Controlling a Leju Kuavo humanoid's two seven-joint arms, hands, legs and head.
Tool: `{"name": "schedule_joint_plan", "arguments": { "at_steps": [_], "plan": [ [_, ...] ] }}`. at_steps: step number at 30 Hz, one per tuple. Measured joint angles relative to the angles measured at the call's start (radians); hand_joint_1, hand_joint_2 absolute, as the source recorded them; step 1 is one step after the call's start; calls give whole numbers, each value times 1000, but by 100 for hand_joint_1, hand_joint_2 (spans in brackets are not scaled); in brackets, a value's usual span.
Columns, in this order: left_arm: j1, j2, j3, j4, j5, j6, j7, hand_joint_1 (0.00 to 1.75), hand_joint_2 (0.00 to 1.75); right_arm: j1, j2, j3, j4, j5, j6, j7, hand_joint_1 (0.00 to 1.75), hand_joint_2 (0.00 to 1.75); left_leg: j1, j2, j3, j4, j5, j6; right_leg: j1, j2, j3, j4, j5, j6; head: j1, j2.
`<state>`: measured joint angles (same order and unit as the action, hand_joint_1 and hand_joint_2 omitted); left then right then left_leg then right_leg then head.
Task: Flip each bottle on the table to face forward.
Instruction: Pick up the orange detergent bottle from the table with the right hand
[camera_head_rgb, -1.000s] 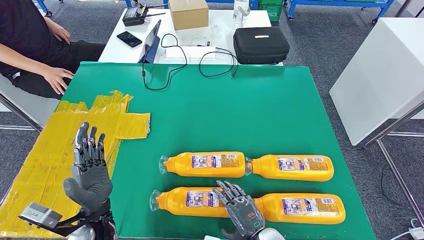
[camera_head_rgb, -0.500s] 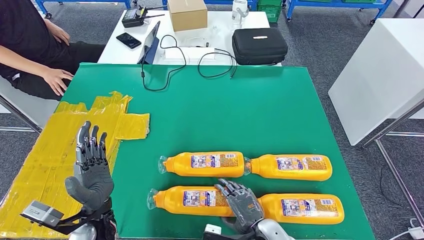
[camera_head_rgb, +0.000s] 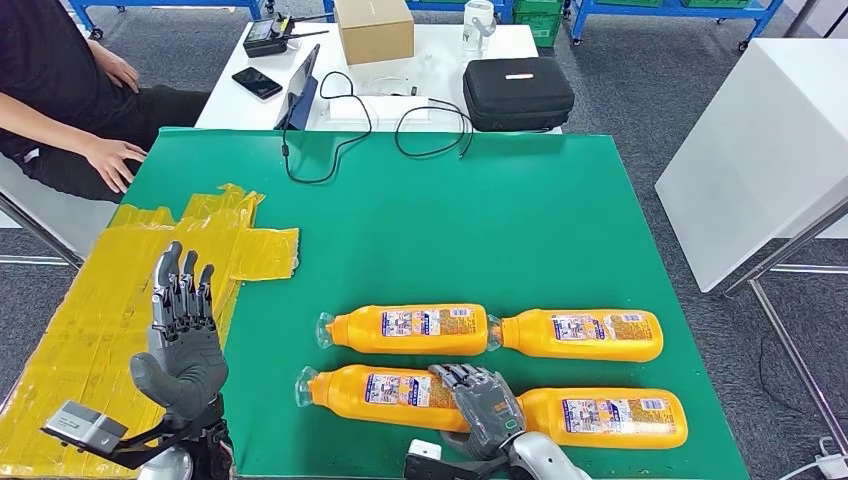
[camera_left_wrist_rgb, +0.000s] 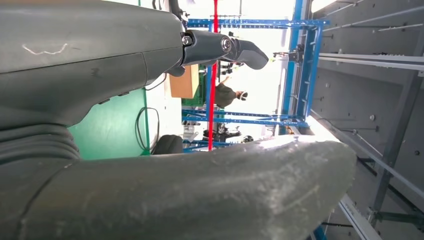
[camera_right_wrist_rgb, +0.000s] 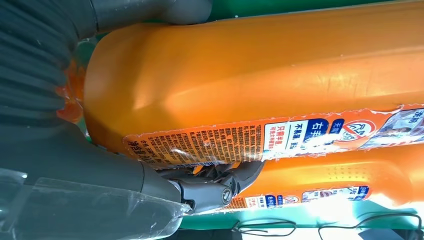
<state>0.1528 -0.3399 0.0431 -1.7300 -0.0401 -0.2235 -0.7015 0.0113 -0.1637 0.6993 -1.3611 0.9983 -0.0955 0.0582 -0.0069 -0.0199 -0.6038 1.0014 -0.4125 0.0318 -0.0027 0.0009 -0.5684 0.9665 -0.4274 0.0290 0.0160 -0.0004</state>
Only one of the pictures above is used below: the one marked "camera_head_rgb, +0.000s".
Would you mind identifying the large white table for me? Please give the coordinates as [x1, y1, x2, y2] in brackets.
[654, 37, 848, 295]

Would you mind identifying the orange plastic bottle clear cap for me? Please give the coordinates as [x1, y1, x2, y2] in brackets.
[294, 363, 478, 433]
[516, 387, 689, 451]
[315, 303, 493, 358]
[486, 308, 665, 364]

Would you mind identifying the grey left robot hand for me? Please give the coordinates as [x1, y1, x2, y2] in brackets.
[129, 241, 230, 425]

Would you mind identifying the green plastic crate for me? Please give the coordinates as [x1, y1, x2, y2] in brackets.
[513, 0, 564, 49]

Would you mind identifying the person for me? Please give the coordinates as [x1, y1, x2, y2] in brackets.
[0, 0, 212, 203]

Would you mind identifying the brown cardboard box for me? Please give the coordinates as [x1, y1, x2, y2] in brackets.
[333, 0, 416, 66]

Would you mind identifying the black cable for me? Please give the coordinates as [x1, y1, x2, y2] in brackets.
[394, 97, 476, 160]
[282, 70, 374, 185]

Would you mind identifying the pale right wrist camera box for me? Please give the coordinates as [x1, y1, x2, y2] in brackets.
[404, 439, 465, 480]

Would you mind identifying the person's left hand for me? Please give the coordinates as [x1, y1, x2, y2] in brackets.
[99, 46, 142, 94]

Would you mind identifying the white bench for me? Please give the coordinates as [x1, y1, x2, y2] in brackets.
[0, 155, 121, 260]

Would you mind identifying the person's right hand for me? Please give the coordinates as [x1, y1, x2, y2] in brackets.
[84, 137, 148, 195]

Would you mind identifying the metal bench leg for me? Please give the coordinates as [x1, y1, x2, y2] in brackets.
[0, 192, 87, 270]

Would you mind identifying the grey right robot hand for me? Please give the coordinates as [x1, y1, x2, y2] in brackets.
[429, 362, 528, 462]

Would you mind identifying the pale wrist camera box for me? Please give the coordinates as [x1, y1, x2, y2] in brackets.
[404, 439, 465, 480]
[40, 400, 128, 457]

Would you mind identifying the black smartphone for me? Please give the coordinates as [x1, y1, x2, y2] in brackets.
[231, 66, 284, 101]

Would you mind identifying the blue metal rack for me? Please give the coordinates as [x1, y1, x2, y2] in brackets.
[568, 0, 786, 53]
[321, 0, 518, 24]
[66, 0, 276, 41]

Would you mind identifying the white power strip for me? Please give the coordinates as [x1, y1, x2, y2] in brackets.
[816, 450, 848, 480]

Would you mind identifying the metal table frame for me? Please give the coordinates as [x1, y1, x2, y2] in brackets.
[722, 201, 848, 458]

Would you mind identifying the dark blue tablet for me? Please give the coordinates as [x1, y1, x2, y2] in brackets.
[274, 43, 321, 132]

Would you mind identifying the black zip case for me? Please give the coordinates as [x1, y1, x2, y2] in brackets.
[462, 56, 576, 133]

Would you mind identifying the black remote controller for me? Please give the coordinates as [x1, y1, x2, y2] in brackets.
[242, 13, 331, 59]

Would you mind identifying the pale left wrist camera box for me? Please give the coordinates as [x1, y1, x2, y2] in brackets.
[40, 400, 128, 457]

